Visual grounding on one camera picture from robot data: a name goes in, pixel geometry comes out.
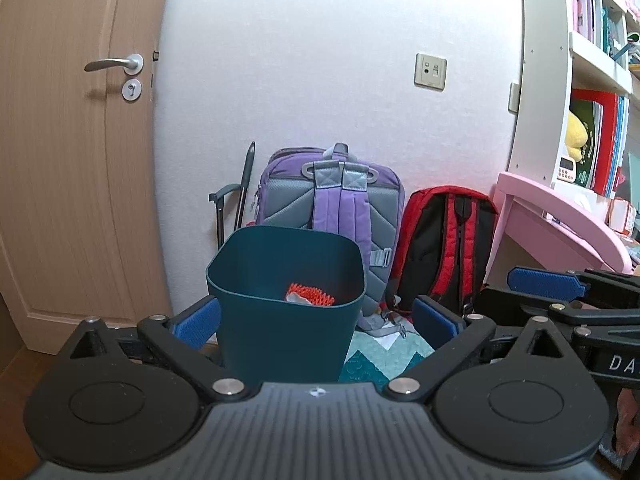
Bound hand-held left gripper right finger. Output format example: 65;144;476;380
385;295;571;403

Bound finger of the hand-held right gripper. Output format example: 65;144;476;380
506;266;640;311
471;286;640;333

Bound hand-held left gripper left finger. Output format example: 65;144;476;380
70;296;246;403

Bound dark teal plastic bin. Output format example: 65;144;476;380
206;225;366;383

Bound person's right hand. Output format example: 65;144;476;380
615;387;640;456

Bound red black backpack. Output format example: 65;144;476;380
387;186;501;321

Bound pink desk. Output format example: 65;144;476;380
482;171;633;291

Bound zigzag quilted blanket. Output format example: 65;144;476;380
340;317;436;393

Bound white tissue box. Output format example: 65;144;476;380
552;180;608;221

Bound pink white box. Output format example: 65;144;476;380
607;199;638;233

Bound white digital timer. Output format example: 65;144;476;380
554;156;581;183

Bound orange ridged wrapper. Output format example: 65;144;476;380
285;282;335;307

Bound dark green book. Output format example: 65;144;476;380
570;100;602;191

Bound yellow plush toy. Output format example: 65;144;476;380
566;111;590;161

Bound grey pole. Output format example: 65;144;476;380
235;141;257;231

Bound purple grey backpack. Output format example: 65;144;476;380
254;143;407;338

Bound row of books and folders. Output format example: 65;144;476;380
572;89;621;196

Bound light wooden door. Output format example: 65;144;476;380
0;0;173;356

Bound white bookshelf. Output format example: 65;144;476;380
505;0;640;201

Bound teal books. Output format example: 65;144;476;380
600;5;628;56

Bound pink books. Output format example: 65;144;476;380
572;0;601;46

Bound black trolley handle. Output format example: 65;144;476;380
209;185;243;251

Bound beige wall socket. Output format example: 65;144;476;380
414;52;447;92

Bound silver door handle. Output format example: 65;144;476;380
84;53;144;73

